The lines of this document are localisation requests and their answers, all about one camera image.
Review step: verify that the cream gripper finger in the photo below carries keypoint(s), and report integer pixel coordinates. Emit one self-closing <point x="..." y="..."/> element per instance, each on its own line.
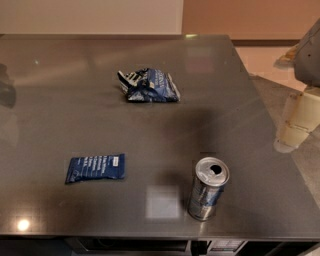
<point x="300" y="117"/>

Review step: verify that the blue rxbar blueberry bar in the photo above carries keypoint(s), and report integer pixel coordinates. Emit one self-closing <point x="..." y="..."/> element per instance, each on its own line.
<point x="96" y="168"/>

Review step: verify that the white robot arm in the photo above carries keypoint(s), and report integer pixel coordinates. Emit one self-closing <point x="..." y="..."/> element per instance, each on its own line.
<point x="306" y="61"/>

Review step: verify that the crumpled blue chip bag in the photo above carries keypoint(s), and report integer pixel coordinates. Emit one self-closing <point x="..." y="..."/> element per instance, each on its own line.
<point x="149" y="85"/>

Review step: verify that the silver blue drink can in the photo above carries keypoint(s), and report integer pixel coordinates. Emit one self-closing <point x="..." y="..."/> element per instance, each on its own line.
<point x="211" y="176"/>

